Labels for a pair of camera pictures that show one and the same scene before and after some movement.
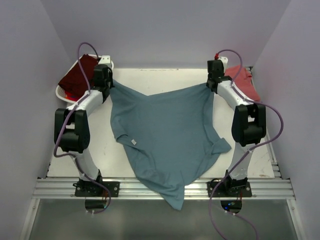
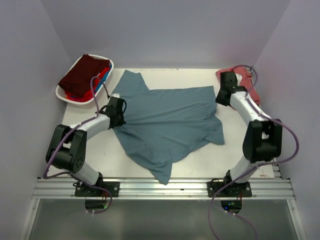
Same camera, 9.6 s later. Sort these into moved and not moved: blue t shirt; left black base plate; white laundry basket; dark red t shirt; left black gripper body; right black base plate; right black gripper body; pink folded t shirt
Moved: right black gripper body; blue t shirt; left black gripper body
Not moved: pink folded t shirt; white laundry basket; dark red t shirt; right black base plate; left black base plate
